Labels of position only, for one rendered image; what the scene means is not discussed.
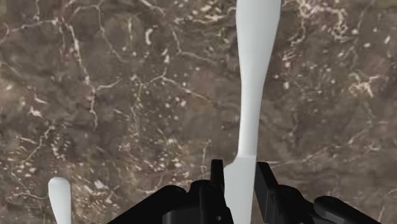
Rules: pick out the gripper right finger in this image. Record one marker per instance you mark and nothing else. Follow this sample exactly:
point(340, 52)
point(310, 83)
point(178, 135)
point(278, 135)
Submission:
point(279, 198)

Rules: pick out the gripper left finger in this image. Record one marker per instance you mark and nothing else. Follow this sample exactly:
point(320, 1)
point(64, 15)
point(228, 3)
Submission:
point(204, 198)

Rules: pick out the white table knife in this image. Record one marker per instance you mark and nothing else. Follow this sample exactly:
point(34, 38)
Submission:
point(256, 77)

